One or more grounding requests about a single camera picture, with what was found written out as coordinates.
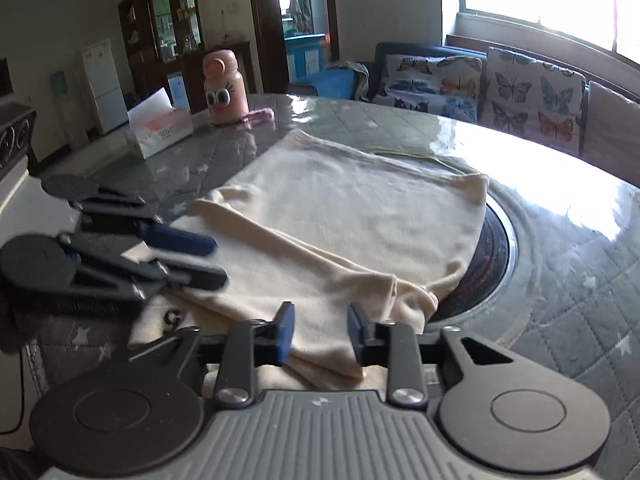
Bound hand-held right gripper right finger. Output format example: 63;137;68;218
347;302;515;408

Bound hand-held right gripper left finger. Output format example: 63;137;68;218
129;302;296;408

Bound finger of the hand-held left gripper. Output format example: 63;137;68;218
60;234;229;302
70;187;217;256

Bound cream garment with dark print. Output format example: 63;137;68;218
127;129;490;392

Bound hanging clothes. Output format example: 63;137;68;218
289;0;313;33

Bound white pink tissue box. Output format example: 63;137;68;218
126;86;194;160

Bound black speaker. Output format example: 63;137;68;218
0;102;39;181

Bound pale blue bag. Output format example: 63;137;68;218
167;75;191;111

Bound pale stand with teal panel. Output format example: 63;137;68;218
50;70;87;152

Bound round black built-in cooktop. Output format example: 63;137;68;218
425;190;533;346

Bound pink cartoon face bottle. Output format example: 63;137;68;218
202;49;249;125

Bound white refrigerator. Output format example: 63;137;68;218
81;37;130;136

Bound dark wooden display cabinet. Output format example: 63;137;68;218
118;0;206;102

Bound blue blanket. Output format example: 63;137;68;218
290;67;363;101

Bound blue cabinet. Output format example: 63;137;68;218
285;32;331;86

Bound grey crumpled cloth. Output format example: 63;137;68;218
325;60;372;102

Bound wide butterfly print cushion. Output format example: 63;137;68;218
382;54;483;123

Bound dark blue sofa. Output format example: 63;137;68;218
375;41;640;161

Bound tall butterfly print cushion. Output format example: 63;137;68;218
479;46;587;153

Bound plain grey pillow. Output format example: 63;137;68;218
582;80;640;173

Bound black cable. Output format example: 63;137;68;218
0;340;32;436

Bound brown door frame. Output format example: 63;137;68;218
247;0;341;96

